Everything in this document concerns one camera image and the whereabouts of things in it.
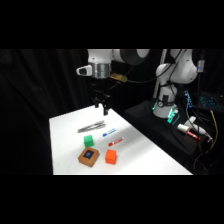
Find orange cube block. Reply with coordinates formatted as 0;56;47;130
104;149;118;165

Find yellow cable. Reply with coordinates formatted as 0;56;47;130
208;110;219;144

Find backlit keyboard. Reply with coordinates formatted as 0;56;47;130
199;93;224;111

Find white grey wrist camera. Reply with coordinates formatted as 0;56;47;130
75;65;93;77

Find wooden box with blue top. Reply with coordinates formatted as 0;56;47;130
77;147;101;168

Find green cube block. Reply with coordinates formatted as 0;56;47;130
83;134;95;148

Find red white marker pen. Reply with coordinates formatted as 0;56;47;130
107;136;125;147

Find black robot stand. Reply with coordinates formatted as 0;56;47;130
123;99;214;158

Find metal tongs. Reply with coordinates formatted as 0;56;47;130
77;121;107;134

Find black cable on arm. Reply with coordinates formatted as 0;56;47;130
123;49;184;84

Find blue white marker pen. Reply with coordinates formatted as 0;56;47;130
101;127;119;138

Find gold cable connector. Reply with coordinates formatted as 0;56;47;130
110;72;129;83

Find white roll with red tool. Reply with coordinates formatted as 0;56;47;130
176;116;202;142

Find green lit control box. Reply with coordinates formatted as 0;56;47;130
167;108;180;124

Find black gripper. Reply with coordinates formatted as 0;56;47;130
91;77;112;117

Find black curtain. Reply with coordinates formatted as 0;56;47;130
0;49;224;176

